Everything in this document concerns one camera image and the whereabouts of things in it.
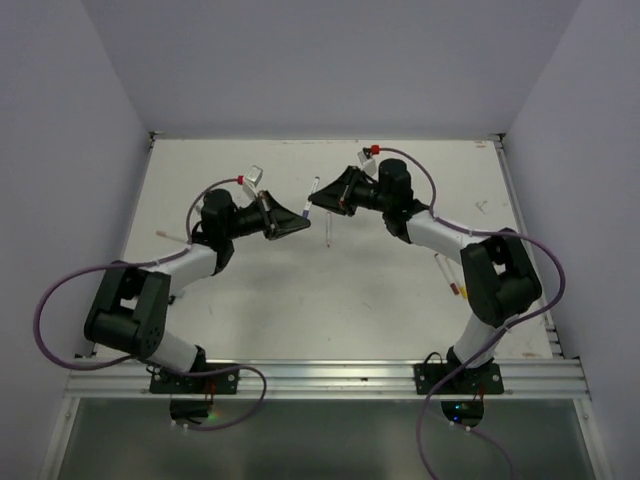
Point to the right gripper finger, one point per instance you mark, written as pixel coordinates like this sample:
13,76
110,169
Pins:
328,202
336,188

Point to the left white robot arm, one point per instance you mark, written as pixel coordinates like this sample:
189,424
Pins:
129,311

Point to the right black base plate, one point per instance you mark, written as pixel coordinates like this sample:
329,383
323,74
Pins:
457,377

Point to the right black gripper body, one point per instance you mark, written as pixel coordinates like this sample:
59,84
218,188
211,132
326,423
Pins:
365,193

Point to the aluminium front rail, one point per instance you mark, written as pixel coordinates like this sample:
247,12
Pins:
510,379

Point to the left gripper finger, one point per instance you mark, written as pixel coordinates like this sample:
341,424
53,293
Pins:
282,229
277,210

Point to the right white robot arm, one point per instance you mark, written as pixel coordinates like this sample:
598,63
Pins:
500,280

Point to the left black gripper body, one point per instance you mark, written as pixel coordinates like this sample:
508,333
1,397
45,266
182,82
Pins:
250,220

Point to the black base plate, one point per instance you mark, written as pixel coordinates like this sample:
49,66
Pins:
457,377
211,379

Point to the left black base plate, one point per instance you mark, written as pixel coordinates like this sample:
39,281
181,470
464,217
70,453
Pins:
211,379

